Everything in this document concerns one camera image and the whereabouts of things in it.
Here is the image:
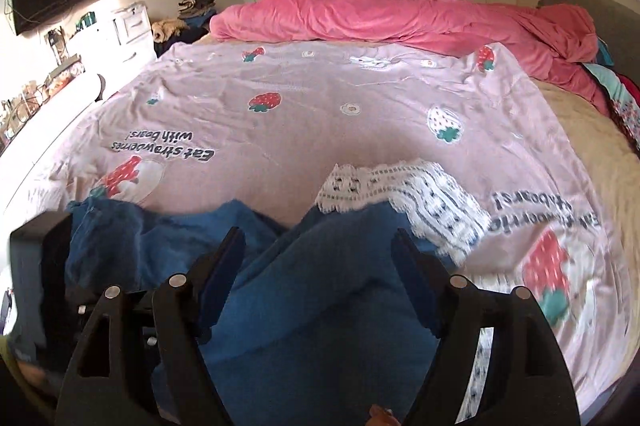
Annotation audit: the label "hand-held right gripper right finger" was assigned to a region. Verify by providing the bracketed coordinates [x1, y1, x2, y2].
[391, 229, 582, 426]

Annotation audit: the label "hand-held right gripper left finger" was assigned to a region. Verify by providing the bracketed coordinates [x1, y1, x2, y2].
[55, 227, 247, 426]

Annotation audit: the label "blue denim pants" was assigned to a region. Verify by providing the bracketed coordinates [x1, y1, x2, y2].
[65, 158, 493, 426]

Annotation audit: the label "pink strawberry printed sheet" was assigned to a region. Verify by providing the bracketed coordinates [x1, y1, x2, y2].
[0, 40, 636, 426]

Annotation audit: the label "cluttered white side desk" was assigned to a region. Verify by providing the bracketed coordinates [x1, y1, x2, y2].
[0, 23, 88, 147]

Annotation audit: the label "beige bed blanket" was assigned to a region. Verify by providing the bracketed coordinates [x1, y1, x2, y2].
[530, 78, 640, 257]

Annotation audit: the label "beige plush toy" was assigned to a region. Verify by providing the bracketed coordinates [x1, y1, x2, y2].
[151, 18, 189, 43]

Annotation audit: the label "pink duvet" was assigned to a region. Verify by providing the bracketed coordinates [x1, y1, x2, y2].
[209, 0, 613, 117]

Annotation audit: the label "white drawer cabinet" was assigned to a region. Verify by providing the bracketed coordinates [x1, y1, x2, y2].
[70, 3, 156, 67]

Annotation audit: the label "pile of folded clothes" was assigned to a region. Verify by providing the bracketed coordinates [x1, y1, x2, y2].
[177, 0, 219, 28]

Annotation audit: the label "teal patterned cloth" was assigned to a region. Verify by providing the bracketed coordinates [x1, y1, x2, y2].
[582, 35, 640, 143]

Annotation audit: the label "grey padded headboard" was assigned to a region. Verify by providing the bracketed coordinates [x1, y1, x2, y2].
[537, 0, 640, 88]

